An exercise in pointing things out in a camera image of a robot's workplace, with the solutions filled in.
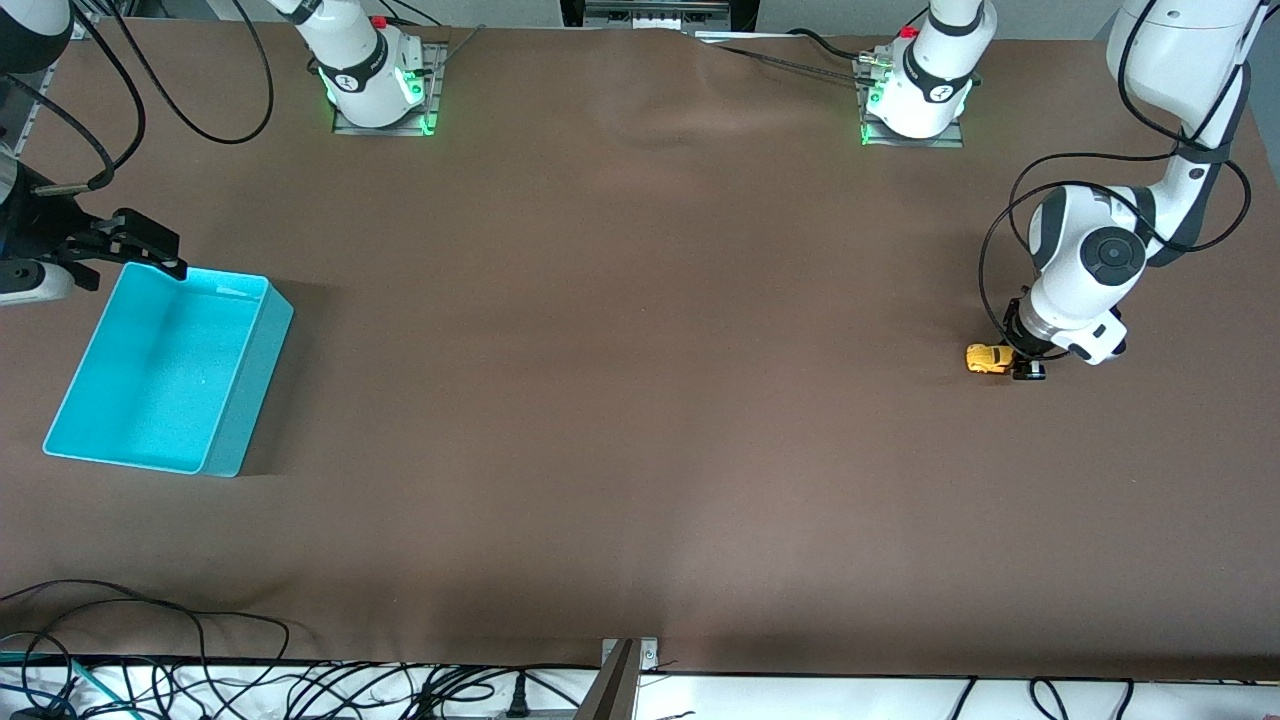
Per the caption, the teal cable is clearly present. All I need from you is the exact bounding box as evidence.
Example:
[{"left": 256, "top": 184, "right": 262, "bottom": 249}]
[{"left": 0, "top": 650, "right": 111, "bottom": 713}]

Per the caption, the black metal equipment frame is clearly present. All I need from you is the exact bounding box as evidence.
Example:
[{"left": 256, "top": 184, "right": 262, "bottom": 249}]
[{"left": 560, "top": 0, "right": 758, "bottom": 34}]

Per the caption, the grey metal bracket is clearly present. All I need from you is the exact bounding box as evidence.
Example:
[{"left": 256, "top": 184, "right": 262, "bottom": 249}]
[{"left": 575, "top": 637, "right": 661, "bottom": 720}]

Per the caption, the black looping arm cable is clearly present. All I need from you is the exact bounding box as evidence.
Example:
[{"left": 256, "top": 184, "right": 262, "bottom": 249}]
[{"left": 100, "top": 0, "right": 276, "bottom": 146}]

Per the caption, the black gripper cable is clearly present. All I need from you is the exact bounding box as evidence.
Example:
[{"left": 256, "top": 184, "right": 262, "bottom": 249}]
[{"left": 0, "top": 15, "right": 148, "bottom": 193}]

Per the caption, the turquoise plastic bin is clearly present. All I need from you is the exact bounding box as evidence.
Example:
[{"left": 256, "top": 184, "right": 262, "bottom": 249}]
[{"left": 42, "top": 262, "right": 295, "bottom": 478}]

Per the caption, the grey metal mounting plate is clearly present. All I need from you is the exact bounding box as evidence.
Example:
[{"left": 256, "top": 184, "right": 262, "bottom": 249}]
[
  {"left": 855, "top": 55, "right": 966, "bottom": 149},
  {"left": 333, "top": 42, "right": 448, "bottom": 137}
]

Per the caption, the thin black base cable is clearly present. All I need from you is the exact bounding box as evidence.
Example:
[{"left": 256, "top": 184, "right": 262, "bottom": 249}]
[{"left": 712, "top": 45, "right": 863, "bottom": 79}]

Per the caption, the brown table cover mat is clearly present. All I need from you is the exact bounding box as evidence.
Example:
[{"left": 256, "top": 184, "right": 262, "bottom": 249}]
[{"left": 0, "top": 18, "right": 1280, "bottom": 681}]

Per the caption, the thick black base cable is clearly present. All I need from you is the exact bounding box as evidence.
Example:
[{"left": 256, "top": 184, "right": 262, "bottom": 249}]
[{"left": 785, "top": 28, "right": 866, "bottom": 61}]

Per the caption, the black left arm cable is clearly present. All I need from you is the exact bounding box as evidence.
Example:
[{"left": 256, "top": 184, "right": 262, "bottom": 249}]
[{"left": 978, "top": 0, "right": 1253, "bottom": 351}]

